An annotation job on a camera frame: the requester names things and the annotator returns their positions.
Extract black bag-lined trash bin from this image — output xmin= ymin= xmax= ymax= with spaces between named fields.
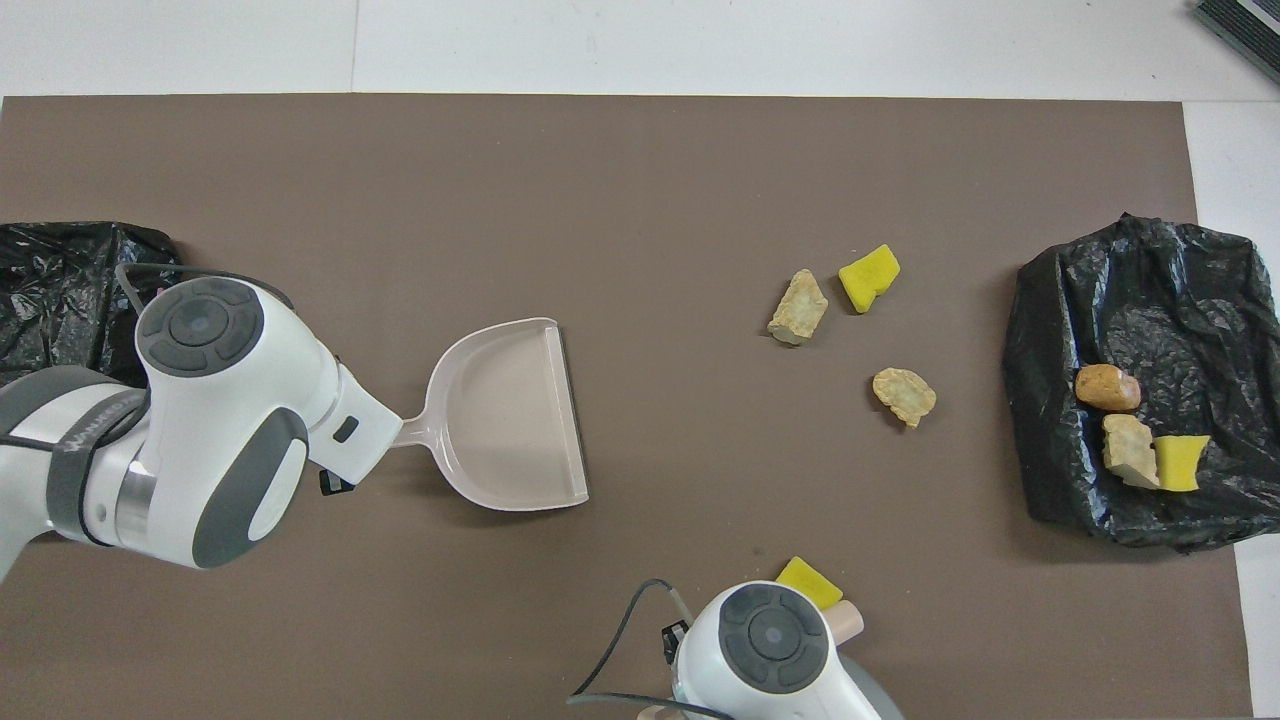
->
xmin=1003 ymin=212 xmax=1280 ymax=554

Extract brown toy bread roll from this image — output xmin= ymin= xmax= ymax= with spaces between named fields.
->
xmin=1075 ymin=364 xmax=1143 ymax=414

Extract brown table mat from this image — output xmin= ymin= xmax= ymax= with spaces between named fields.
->
xmin=0 ymin=93 xmax=1253 ymax=720

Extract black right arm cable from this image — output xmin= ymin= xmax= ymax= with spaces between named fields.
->
xmin=568 ymin=577 xmax=703 ymax=720

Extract beige plastic dustpan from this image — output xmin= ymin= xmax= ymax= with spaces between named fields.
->
xmin=390 ymin=317 xmax=590 ymax=513

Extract yellow sponge piece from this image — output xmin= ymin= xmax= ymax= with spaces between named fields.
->
xmin=775 ymin=556 xmax=845 ymax=612
xmin=1153 ymin=434 xmax=1212 ymax=494
xmin=838 ymin=244 xmax=901 ymax=314

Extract pale crumpled bread piece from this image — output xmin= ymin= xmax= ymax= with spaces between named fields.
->
xmin=873 ymin=368 xmax=938 ymax=429
xmin=768 ymin=269 xmax=829 ymax=347

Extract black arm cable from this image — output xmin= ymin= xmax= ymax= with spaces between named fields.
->
xmin=568 ymin=577 xmax=703 ymax=720
xmin=114 ymin=261 xmax=294 ymax=313

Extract beige hand brush black bristles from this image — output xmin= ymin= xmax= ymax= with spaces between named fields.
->
xmin=638 ymin=598 xmax=866 ymax=720

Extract striped toy croissant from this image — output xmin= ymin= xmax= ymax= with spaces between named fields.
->
xmin=1102 ymin=414 xmax=1162 ymax=492

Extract black bag-lined bin pink patch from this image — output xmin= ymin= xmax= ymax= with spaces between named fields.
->
xmin=0 ymin=222 xmax=184 ymax=389

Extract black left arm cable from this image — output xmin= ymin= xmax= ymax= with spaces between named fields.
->
xmin=114 ymin=261 xmax=294 ymax=313

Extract dark grey ribbed panel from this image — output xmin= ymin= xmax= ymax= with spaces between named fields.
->
xmin=1193 ymin=0 xmax=1280 ymax=86

